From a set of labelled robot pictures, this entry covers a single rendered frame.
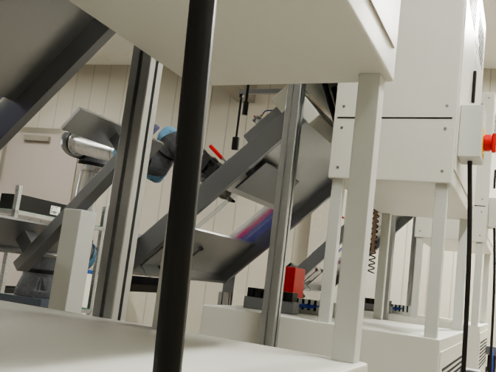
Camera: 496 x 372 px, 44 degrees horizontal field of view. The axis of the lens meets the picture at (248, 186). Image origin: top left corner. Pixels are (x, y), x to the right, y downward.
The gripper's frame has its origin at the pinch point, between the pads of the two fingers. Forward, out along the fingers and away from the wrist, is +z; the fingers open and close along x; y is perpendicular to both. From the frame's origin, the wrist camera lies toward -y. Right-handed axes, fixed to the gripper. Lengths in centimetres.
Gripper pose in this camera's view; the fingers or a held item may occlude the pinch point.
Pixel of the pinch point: (226, 200)
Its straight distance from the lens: 201.1
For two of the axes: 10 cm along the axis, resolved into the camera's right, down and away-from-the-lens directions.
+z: 6.7, 6.1, -4.3
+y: 6.2, -7.7, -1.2
